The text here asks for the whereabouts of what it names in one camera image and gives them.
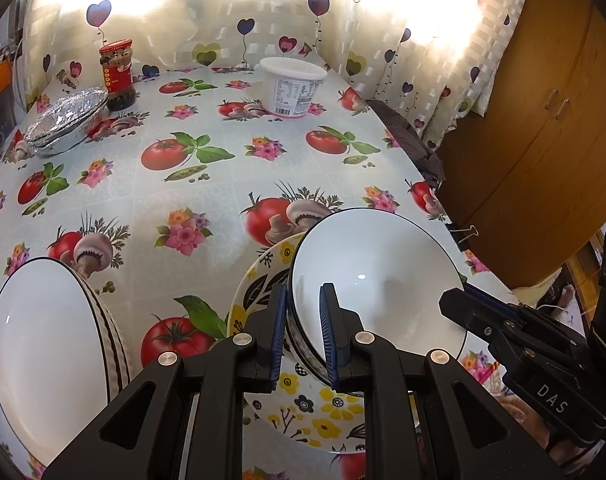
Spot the vegetable print tablecloth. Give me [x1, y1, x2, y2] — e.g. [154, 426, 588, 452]
[0, 67, 524, 480]

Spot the black binder clip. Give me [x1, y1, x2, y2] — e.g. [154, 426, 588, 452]
[445, 222, 480, 252]

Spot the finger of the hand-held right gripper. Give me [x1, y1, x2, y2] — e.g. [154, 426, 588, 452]
[464, 284, 536, 323]
[439, 287, 524, 357]

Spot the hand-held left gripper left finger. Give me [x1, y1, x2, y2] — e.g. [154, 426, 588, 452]
[42, 282, 288, 480]

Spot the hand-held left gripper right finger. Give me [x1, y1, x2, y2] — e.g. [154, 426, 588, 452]
[319, 282, 554, 480]

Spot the heart print curtain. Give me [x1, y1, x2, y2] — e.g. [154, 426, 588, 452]
[13, 0, 526, 151]

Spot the white plastic tub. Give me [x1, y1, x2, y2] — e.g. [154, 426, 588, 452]
[259, 57, 328, 118]

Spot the white bowl black rim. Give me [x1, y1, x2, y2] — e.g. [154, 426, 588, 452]
[0, 257, 134, 468]
[287, 208, 468, 396]

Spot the glass jar red lid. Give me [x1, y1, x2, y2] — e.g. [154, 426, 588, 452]
[99, 40, 136, 111]

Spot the floral patterned plate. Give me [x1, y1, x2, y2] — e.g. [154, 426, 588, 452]
[227, 232, 424, 456]

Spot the wooden cabinet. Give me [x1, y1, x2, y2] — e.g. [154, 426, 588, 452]
[435, 0, 606, 288]

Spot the foil container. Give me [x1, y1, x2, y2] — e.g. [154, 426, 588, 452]
[29, 110, 106, 157]
[23, 86, 109, 143]

